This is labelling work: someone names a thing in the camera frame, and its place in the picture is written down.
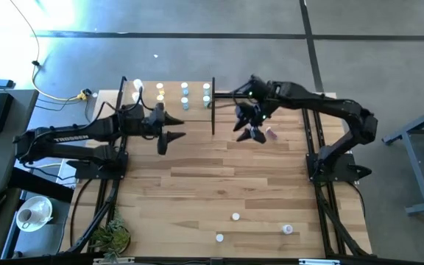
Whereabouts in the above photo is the black aluminium table frame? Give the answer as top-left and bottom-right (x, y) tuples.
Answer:
(63, 79), (374, 265)

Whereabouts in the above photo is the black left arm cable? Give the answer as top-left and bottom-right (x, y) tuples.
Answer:
(96, 85), (156, 113)

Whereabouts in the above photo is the grey metal stand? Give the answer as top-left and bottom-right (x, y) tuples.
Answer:
(381, 101), (424, 216)

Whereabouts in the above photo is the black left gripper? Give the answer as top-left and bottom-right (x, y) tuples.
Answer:
(123, 102), (187, 155)

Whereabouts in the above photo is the black diagonal beam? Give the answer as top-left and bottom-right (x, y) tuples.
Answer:
(8, 167), (75, 203)

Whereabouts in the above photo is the wooden shelf black frame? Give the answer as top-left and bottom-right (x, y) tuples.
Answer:
(110, 76), (216, 136)

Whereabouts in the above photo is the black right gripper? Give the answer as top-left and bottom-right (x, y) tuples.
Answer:
(233, 102), (272, 144)

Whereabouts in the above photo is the silver metal bracket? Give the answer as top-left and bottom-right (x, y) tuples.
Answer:
(298, 258), (342, 265)
(93, 257), (136, 265)

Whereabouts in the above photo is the yellow power cable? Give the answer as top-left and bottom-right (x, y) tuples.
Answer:
(8, 0), (88, 102)

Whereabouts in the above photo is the white box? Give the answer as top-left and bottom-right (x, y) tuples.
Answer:
(55, 158), (77, 188)

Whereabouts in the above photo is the green succulent potted plant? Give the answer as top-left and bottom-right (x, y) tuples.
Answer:
(88, 216), (132, 263)

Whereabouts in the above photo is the white coffee cup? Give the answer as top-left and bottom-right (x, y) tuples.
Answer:
(17, 208), (36, 226)

